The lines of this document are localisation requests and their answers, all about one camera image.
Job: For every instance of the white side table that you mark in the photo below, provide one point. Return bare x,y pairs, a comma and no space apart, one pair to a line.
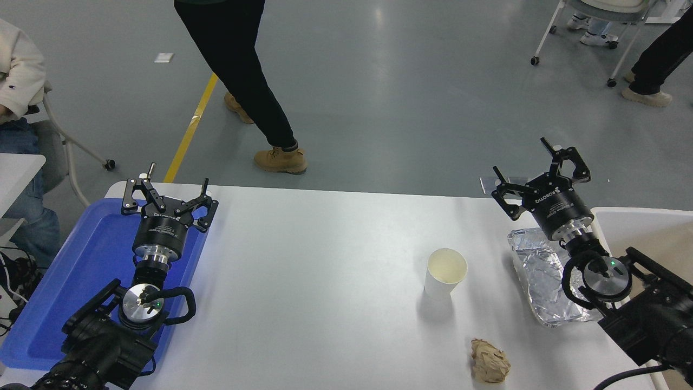
16,173

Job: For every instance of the walking person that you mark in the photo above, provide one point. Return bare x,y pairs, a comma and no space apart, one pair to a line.
238,54

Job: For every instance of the standing person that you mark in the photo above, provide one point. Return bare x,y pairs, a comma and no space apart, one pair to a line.
660,54

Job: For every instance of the white paper cup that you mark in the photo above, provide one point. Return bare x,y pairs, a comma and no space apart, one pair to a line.
439,287

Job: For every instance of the silver foil tray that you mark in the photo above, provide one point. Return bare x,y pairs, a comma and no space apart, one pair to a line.
536,271

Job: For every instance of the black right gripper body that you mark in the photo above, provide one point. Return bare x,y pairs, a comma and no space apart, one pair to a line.
560,206

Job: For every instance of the blue plastic tray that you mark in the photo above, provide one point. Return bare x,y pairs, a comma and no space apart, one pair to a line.
81,271

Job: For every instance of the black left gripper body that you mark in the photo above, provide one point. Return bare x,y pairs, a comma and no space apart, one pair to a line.
161,230

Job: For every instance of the white frame rolling chair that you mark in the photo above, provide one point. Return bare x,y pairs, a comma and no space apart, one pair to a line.
612,15

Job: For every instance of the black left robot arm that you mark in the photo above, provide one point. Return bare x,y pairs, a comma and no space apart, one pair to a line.
97,346

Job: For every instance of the crumpled tan paper ball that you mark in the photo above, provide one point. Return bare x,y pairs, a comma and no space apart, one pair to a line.
490,363

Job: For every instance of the large pale bin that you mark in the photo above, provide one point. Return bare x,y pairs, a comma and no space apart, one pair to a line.
649,233

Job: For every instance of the seated person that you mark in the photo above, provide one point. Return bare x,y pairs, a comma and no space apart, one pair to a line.
19,70

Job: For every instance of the white frame wheeled chair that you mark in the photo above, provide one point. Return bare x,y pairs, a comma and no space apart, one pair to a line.
51,151

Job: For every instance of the person on rolling chair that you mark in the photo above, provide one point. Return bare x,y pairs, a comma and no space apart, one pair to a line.
595,38

